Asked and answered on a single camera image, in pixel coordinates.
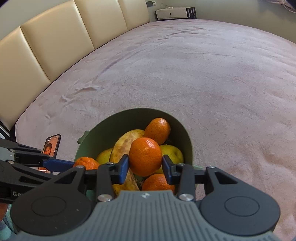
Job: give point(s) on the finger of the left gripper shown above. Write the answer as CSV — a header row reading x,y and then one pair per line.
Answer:
x,y
30,177
31,157

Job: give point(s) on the overripe banana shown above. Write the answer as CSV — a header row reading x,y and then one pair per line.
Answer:
x,y
122,147

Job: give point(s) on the small mandarin orange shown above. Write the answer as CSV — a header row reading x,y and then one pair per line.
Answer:
x,y
87,162

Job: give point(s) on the cream padded headboard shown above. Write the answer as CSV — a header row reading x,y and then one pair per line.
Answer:
x,y
37,52

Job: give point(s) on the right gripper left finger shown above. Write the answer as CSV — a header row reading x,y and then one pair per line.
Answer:
x,y
65,202

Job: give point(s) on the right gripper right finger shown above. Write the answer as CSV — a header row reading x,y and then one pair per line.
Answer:
x,y
225,202

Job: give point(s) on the yellow-green apple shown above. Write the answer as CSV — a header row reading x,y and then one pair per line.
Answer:
x,y
173,153
104,156

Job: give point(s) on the pink bed blanket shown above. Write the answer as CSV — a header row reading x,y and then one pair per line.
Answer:
x,y
232,87

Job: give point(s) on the white nightstand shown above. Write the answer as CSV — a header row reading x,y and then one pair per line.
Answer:
x,y
174,13

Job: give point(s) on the green fruit bowl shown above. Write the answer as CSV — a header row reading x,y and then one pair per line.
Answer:
x,y
111,139

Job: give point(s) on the smartphone with lit screen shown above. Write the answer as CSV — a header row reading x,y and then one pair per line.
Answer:
x,y
51,145

